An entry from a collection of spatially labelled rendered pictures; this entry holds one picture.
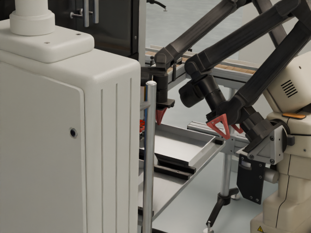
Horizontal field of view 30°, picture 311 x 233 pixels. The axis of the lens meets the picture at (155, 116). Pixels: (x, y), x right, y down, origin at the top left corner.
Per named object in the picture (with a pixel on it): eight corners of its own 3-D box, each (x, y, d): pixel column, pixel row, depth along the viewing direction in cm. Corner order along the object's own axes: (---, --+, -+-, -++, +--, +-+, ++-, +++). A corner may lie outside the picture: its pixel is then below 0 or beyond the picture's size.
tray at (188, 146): (111, 148, 233) (111, 140, 232) (143, 125, 254) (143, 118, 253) (188, 169, 219) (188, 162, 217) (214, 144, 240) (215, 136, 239)
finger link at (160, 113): (151, 119, 227) (151, 96, 223) (168, 122, 224) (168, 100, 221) (144, 125, 221) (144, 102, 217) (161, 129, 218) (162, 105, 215)
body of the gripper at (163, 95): (150, 100, 224) (151, 82, 221) (175, 104, 220) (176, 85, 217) (143, 105, 218) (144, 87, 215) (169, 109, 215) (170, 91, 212)
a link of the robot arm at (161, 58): (166, 52, 212) (168, 60, 221) (135, 51, 214) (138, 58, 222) (163, 84, 210) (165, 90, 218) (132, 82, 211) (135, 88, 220)
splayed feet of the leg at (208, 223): (200, 233, 333) (201, 212, 327) (231, 193, 374) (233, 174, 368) (213, 237, 330) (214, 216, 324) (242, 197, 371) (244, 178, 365)
